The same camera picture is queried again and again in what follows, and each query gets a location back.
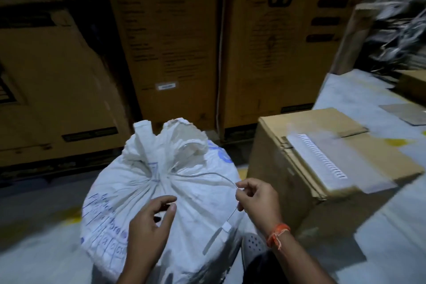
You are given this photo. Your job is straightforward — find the person's white perforated shoe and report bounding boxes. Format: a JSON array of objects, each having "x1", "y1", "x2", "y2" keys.
[{"x1": 240, "y1": 232, "x2": 268, "y2": 269}]

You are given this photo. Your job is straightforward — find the person's left hand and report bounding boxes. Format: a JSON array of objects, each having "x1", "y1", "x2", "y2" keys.
[{"x1": 128, "y1": 195, "x2": 178, "y2": 261}]

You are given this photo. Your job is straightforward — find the flat cardboard sheet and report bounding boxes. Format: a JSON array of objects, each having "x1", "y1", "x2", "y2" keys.
[{"x1": 379, "y1": 103, "x2": 426, "y2": 126}]

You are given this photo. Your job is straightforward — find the tall narrow cardboard box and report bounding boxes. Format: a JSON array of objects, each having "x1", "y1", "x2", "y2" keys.
[{"x1": 331, "y1": 2, "x2": 380, "y2": 76}]

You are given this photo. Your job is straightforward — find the white barcode sticker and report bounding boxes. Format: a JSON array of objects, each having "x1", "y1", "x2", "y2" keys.
[{"x1": 154, "y1": 81, "x2": 179, "y2": 91}]

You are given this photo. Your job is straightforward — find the white woven sack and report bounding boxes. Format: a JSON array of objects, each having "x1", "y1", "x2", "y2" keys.
[{"x1": 79, "y1": 117, "x2": 245, "y2": 284}]

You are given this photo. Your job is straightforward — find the orange thread bracelet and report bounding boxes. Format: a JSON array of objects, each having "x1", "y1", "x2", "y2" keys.
[{"x1": 266, "y1": 223, "x2": 291, "y2": 250}]

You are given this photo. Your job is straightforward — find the large carton with text panel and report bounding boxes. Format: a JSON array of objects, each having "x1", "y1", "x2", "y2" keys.
[{"x1": 99, "y1": 0, "x2": 227, "y2": 133}]

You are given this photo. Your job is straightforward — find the small brown cardboard box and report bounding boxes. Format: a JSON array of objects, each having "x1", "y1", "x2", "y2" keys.
[{"x1": 248, "y1": 107, "x2": 426, "y2": 241}]

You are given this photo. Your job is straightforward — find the white wavy tray insert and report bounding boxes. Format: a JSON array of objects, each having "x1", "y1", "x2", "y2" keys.
[{"x1": 298, "y1": 133, "x2": 348, "y2": 180}]

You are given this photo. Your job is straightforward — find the person's right hand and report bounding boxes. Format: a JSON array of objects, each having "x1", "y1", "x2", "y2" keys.
[{"x1": 235, "y1": 177, "x2": 284, "y2": 236}]

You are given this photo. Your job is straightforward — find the person's right forearm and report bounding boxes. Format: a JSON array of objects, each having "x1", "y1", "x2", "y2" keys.
[{"x1": 269, "y1": 227, "x2": 337, "y2": 284}]

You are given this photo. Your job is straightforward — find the large carton with fan drawing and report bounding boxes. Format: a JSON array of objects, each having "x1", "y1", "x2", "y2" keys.
[{"x1": 219, "y1": 0, "x2": 379, "y2": 141}]

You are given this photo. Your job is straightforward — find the large carton with cabinet drawing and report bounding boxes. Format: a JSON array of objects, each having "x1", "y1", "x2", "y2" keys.
[{"x1": 0, "y1": 0, "x2": 132, "y2": 168}]

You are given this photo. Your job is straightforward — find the white plastic zip tie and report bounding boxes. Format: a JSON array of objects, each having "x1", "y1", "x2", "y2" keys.
[{"x1": 170, "y1": 171, "x2": 245, "y2": 256}]

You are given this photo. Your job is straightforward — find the person's dark trouser leg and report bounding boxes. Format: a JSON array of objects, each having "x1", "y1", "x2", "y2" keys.
[{"x1": 243, "y1": 250, "x2": 290, "y2": 284}]

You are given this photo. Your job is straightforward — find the clear plastic container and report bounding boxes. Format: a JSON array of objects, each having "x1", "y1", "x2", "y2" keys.
[{"x1": 286, "y1": 127, "x2": 398, "y2": 194}]

